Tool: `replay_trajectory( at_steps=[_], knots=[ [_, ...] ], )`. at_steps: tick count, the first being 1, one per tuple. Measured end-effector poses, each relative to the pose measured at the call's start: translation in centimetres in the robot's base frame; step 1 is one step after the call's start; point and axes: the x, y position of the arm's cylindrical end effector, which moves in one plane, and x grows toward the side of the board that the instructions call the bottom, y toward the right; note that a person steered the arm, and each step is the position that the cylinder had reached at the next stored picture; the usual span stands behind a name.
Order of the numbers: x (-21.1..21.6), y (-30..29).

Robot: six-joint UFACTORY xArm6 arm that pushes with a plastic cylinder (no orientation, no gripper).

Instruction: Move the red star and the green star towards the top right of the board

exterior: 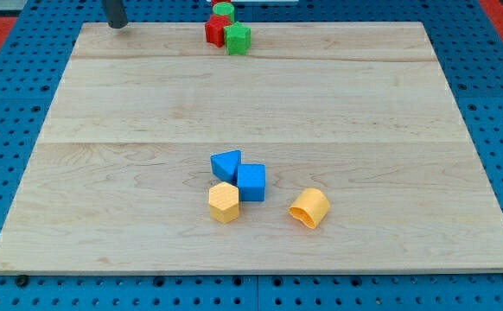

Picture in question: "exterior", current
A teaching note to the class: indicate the blue triangle block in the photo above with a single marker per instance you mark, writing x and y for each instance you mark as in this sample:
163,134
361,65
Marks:
224,165

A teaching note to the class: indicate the wooden board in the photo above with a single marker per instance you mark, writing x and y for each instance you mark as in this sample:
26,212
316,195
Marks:
119,178

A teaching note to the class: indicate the green star block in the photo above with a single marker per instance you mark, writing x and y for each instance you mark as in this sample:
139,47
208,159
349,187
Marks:
238,38

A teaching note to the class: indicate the blue cube block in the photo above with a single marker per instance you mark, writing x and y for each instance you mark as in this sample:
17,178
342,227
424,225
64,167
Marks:
251,181

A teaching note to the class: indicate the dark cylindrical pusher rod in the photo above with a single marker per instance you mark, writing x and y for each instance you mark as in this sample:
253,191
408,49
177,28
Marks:
115,13

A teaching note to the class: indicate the red star block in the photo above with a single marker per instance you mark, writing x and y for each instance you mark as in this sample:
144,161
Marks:
214,29

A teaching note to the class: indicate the green cylinder block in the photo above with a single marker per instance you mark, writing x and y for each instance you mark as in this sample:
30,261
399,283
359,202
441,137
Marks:
225,9

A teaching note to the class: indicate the yellow hexagon block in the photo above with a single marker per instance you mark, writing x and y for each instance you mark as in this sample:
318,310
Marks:
223,202

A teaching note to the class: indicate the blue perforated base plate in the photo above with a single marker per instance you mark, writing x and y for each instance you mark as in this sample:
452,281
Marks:
470,50

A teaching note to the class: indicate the red block at top edge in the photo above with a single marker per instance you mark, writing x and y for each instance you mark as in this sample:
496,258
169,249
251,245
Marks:
214,2

